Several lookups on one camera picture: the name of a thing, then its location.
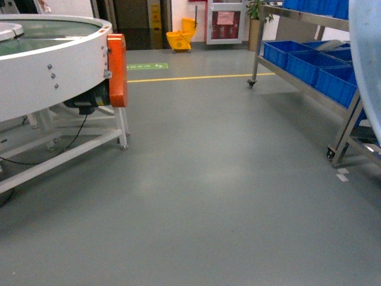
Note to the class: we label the light blue oval tray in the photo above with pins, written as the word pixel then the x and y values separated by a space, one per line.
pixel 364 31

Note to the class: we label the blue bin on shelf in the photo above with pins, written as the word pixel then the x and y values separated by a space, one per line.
pixel 306 65
pixel 337 83
pixel 277 52

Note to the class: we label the steel wheeled shelf rack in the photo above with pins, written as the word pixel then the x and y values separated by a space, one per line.
pixel 347 134

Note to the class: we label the yellow mop bucket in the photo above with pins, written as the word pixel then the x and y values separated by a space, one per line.
pixel 181 40

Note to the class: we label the orange motor guard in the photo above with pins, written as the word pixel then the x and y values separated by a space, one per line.
pixel 117 65

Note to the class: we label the red fire cabinet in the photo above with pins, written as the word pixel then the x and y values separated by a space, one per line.
pixel 224 22

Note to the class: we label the yellow wet floor sign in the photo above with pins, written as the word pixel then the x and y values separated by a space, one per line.
pixel 156 17

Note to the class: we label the potted green plant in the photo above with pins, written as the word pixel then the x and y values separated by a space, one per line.
pixel 253 12

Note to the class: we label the white round conveyor machine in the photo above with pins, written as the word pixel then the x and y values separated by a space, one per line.
pixel 44 54

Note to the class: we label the black motor with cable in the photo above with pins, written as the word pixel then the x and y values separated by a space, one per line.
pixel 86 102

